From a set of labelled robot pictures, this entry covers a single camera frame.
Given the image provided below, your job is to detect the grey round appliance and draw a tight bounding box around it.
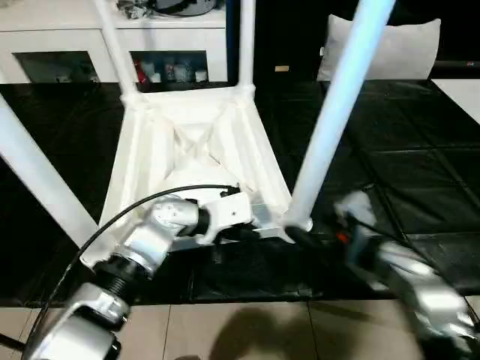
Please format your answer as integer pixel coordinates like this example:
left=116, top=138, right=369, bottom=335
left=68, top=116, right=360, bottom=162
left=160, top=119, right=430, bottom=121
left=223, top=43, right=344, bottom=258
left=148, top=0, right=219, bottom=17

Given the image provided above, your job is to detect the grey printed cushion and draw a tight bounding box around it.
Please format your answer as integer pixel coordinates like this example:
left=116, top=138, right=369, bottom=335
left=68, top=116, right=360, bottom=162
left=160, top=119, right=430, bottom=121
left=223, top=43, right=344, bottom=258
left=316, top=13, right=443, bottom=83

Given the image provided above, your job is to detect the white cabinet with glass doors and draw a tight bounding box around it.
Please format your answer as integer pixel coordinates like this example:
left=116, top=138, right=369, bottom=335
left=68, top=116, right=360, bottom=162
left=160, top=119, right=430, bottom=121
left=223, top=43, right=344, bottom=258
left=0, top=0, right=230, bottom=85

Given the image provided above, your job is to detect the black metal frame leg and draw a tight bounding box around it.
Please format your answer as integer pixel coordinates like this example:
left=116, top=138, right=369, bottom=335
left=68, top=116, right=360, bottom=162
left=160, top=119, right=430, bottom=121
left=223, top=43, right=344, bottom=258
left=0, top=332, right=24, bottom=350

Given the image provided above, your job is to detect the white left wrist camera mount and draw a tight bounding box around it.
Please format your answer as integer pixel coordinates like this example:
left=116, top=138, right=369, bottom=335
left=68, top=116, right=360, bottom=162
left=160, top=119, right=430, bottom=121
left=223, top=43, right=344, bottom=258
left=197, top=192, right=254, bottom=248

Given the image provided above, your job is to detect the flat white board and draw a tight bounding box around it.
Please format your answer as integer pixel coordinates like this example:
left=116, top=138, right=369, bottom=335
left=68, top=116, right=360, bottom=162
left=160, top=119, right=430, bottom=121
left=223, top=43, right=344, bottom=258
left=430, top=77, right=480, bottom=125

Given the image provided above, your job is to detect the black rod red band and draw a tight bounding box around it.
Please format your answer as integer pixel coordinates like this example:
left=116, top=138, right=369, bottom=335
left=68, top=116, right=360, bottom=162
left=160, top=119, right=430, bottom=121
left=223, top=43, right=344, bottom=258
left=433, top=61, right=480, bottom=69

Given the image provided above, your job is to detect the white plastic table top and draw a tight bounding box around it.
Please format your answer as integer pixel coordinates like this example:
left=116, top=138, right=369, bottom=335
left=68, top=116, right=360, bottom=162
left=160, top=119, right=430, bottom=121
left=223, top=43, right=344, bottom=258
left=80, top=84, right=315, bottom=268

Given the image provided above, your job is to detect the black work mat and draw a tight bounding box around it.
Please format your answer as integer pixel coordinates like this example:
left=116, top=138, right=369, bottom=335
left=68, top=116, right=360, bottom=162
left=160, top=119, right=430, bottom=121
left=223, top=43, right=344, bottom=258
left=0, top=79, right=480, bottom=308

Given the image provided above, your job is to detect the black tangled item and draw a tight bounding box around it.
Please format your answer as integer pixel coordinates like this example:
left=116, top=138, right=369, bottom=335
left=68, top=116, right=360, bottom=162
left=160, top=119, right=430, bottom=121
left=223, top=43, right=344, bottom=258
left=117, top=0, right=152, bottom=20

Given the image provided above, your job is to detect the black box with gold label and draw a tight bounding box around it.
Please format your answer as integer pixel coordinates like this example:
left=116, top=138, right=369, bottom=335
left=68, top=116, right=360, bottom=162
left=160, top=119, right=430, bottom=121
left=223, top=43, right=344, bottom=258
left=226, top=0, right=332, bottom=83

